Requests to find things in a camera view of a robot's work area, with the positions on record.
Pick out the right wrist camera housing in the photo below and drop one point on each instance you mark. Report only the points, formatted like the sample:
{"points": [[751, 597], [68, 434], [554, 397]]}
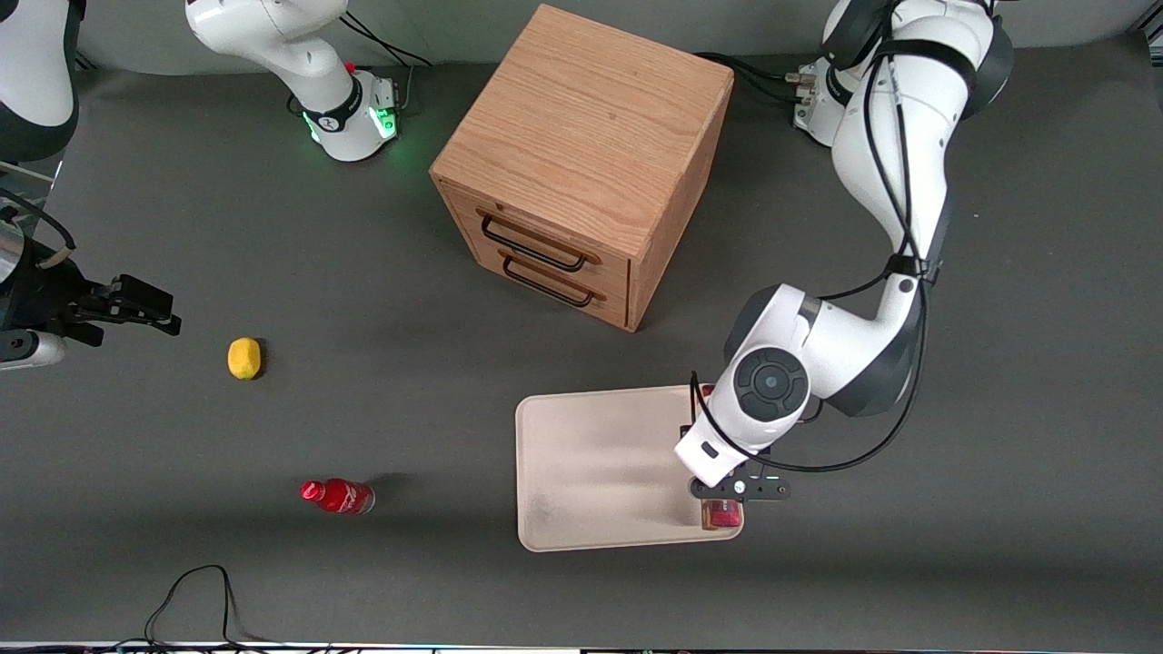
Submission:
{"points": [[32, 351]]}

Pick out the wooden drawer cabinet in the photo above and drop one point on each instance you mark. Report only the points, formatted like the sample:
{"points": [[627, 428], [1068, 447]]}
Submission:
{"points": [[581, 118]]}

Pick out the yellow lemon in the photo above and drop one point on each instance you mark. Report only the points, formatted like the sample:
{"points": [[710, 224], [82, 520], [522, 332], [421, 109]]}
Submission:
{"points": [[243, 358]]}

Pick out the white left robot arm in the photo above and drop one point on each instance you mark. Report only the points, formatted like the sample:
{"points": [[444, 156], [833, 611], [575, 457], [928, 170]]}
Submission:
{"points": [[927, 136]]}

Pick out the red soda bottle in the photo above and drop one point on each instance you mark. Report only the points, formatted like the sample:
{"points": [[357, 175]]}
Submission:
{"points": [[341, 496]]}

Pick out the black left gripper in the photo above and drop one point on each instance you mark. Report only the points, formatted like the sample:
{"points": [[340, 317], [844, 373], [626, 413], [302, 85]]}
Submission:
{"points": [[684, 431]]}

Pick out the wooden drawer front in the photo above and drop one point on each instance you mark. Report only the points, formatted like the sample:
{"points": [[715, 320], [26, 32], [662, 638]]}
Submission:
{"points": [[545, 232], [581, 304]]}

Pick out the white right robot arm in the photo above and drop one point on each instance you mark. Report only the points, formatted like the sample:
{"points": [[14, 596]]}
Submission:
{"points": [[273, 36]]}

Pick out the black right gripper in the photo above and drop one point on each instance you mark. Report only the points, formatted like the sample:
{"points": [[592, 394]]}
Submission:
{"points": [[44, 292]]}

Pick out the white plastic tray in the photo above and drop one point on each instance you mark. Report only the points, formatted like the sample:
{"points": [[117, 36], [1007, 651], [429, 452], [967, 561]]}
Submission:
{"points": [[600, 468]]}

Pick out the red cookie box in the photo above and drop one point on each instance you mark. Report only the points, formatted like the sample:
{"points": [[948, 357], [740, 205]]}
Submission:
{"points": [[724, 516]]}

